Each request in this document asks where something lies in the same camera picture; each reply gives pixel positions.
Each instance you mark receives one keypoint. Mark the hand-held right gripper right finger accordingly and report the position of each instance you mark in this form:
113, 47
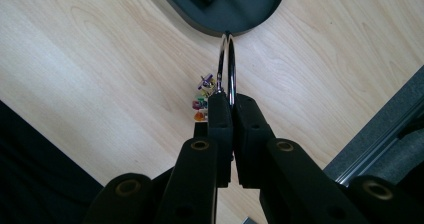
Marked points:
250, 140

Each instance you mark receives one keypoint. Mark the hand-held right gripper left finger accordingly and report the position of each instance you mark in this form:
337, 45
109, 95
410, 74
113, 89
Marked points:
220, 134

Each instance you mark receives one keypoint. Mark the black oval tray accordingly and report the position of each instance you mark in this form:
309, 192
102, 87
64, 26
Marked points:
233, 14

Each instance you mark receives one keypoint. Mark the small grey object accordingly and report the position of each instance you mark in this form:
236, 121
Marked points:
249, 221

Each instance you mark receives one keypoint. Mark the dark cloth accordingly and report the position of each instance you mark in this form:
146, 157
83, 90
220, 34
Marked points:
36, 177

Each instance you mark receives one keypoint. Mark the metal rail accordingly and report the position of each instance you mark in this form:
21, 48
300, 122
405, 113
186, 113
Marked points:
376, 154

